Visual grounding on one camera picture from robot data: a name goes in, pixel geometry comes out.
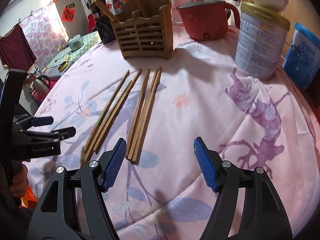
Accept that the mint green small appliance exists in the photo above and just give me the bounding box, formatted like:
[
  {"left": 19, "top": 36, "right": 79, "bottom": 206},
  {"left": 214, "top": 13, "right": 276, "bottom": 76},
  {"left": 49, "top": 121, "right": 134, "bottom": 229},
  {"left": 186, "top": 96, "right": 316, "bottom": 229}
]
[{"left": 68, "top": 34, "right": 84, "bottom": 51}]

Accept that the red electric cooking pot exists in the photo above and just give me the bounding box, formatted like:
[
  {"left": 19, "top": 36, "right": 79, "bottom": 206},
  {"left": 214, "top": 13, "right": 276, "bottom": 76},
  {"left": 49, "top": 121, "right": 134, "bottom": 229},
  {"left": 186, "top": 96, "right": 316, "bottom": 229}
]
[{"left": 176, "top": 0, "right": 240, "bottom": 41}]

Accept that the milk powder tin gold lid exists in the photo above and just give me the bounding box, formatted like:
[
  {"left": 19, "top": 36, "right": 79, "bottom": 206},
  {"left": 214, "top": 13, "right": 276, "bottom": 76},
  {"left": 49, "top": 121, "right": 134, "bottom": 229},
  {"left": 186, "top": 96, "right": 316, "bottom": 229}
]
[{"left": 235, "top": 2, "right": 290, "bottom": 80}]

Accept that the stainless steel kettle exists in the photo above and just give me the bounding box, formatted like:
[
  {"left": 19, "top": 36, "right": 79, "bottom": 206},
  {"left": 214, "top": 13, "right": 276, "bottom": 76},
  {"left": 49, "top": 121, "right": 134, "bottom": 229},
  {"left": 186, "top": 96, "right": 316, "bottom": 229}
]
[{"left": 31, "top": 75, "right": 51, "bottom": 97}]

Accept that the person's left hand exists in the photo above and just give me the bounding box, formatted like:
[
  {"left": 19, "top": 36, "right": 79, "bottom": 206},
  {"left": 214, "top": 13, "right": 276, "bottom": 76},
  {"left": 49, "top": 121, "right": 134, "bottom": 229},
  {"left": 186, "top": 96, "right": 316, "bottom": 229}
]
[{"left": 10, "top": 164, "right": 29, "bottom": 198}]

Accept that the yellow round object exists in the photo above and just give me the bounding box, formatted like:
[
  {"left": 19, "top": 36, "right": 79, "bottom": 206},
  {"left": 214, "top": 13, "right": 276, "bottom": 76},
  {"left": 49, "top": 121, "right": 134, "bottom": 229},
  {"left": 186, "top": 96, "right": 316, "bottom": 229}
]
[{"left": 58, "top": 55, "right": 71, "bottom": 73}]

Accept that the wooden slatted utensil holder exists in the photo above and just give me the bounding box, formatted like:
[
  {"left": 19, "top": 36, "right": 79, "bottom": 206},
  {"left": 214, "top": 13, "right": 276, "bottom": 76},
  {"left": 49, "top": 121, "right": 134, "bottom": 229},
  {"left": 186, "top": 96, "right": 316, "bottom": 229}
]
[{"left": 112, "top": 0, "right": 173, "bottom": 59}]

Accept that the dark red hanging garment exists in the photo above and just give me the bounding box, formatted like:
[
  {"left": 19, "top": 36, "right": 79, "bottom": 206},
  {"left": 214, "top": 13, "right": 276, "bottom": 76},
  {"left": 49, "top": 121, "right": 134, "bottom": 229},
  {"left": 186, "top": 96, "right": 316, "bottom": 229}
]
[{"left": 0, "top": 24, "right": 37, "bottom": 71}]

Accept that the painted wooden chopstick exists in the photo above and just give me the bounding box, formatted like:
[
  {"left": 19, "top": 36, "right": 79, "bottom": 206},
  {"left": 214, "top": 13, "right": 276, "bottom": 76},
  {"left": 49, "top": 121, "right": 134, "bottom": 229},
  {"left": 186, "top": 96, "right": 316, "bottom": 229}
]
[{"left": 134, "top": 0, "right": 148, "bottom": 18}]

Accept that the pink floral tablecloth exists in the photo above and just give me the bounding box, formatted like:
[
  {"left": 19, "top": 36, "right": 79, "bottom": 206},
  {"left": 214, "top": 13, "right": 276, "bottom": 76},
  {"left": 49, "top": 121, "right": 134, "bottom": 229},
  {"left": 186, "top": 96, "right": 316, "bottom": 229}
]
[{"left": 28, "top": 27, "right": 319, "bottom": 239}]

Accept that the blue plastic package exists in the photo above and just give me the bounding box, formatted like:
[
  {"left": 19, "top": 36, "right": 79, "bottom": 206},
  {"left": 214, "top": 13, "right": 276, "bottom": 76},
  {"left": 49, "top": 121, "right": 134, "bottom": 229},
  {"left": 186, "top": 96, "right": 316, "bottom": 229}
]
[{"left": 283, "top": 23, "right": 319, "bottom": 89}]

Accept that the dark soy sauce bottle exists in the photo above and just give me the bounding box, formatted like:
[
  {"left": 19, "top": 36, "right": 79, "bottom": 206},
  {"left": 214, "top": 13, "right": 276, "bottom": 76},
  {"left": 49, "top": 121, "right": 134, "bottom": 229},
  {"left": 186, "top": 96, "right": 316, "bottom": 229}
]
[{"left": 90, "top": 0, "right": 107, "bottom": 20}]

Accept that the black container beside holder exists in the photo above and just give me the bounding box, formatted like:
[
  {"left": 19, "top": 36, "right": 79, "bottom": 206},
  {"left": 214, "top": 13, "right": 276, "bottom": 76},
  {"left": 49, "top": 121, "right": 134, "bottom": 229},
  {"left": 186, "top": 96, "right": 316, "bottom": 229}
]
[{"left": 95, "top": 15, "right": 116, "bottom": 44}]

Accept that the red fu door decoration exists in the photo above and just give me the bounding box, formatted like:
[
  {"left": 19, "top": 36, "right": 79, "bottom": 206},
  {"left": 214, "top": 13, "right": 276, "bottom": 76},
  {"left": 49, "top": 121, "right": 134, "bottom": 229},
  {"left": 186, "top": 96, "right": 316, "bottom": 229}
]
[{"left": 61, "top": 3, "right": 75, "bottom": 22}]

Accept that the pink floral hanging curtain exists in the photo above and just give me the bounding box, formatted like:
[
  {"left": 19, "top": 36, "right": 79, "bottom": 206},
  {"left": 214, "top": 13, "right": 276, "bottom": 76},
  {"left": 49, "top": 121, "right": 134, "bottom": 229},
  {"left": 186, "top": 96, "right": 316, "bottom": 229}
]
[{"left": 20, "top": 5, "right": 69, "bottom": 68}]

